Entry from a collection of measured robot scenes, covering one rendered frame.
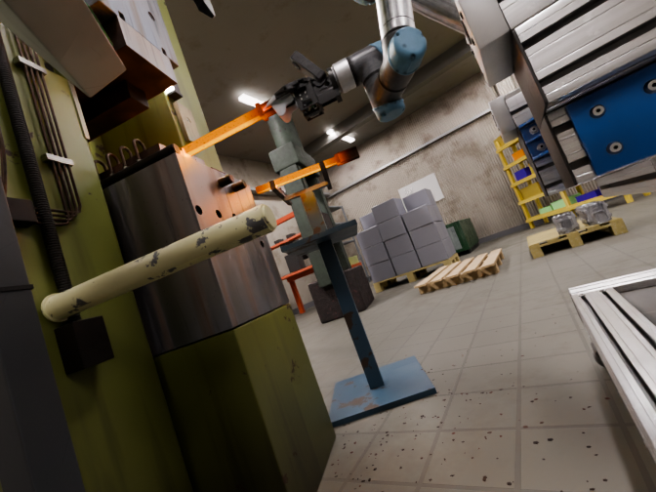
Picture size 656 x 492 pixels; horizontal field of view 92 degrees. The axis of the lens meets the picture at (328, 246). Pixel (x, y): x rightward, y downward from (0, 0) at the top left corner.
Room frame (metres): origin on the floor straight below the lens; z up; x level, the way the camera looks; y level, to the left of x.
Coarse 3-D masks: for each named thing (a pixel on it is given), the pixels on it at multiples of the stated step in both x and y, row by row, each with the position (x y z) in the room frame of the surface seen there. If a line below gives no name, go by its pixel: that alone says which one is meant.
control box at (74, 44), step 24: (0, 0) 0.33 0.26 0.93; (24, 0) 0.33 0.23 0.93; (48, 0) 0.35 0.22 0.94; (72, 0) 0.37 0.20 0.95; (24, 24) 0.35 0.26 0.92; (48, 24) 0.37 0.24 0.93; (72, 24) 0.39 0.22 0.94; (96, 24) 0.41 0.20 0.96; (48, 48) 0.39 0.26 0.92; (72, 48) 0.41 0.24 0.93; (96, 48) 0.44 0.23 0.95; (72, 72) 0.44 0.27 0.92; (96, 72) 0.46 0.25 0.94; (120, 72) 0.50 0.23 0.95
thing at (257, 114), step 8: (256, 104) 0.82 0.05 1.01; (264, 104) 0.83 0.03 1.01; (288, 104) 0.83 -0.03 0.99; (248, 112) 0.84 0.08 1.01; (256, 112) 0.83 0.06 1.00; (264, 112) 0.83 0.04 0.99; (272, 112) 0.84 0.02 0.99; (232, 120) 0.85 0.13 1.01; (240, 120) 0.84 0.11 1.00; (248, 120) 0.84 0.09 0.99; (256, 120) 0.85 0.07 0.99; (224, 128) 0.85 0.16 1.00; (232, 128) 0.85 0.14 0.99; (240, 128) 0.86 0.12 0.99; (208, 136) 0.86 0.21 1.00; (216, 136) 0.86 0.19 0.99; (224, 136) 0.87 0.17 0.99; (192, 144) 0.88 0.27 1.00; (200, 144) 0.87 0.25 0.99; (208, 144) 0.88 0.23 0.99; (192, 152) 0.89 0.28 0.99
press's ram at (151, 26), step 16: (96, 0) 0.73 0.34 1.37; (112, 0) 0.78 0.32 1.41; (128, 0) 0.85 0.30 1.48; (144, 0) 0.94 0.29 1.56; (96, 16) 0.76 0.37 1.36; (112, 16) 0.78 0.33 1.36; (128, 16) 0.82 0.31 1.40; (144, 16) 0.91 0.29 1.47; (160, 16) 1.01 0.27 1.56; (144, 32) 0.88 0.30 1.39; (160, 32) 0.97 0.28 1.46; (160, 48) 0.94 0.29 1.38; (176, 64) 1.01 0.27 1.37
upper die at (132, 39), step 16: (112, 32) 0.78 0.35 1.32; (128, 32) 0.80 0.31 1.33; (128, 48) 0.79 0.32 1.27; (144, 48) 0.85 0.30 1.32; (128, 64) 0.84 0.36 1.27; (144, 64) 0.86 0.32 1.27; (160, 64) 0.90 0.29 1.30; (128, 80) 0.89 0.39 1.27; (144, 80) 0.91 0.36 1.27; (160, 80) 0.93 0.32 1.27; (176, 80) 0.97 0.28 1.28; (80, 96) 0.88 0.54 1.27; (96, 96) 0.90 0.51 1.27
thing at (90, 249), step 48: (0, 96) 0.57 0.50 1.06; (48, 192) 0.61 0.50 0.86; (96, 192) 0.72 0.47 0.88; (96, 240) 0.68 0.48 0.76; (48, 288) 0.56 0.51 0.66; (48, 336) 0.54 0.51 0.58; (144, 336) 0.73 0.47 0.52; (96, 384) 0.60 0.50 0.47; (144, 384) 0.70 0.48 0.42; (96, 432) 0.58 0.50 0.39; (144, 432) 0.67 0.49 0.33; (96, 480) 0.56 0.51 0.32; (144, 480) 0.64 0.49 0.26
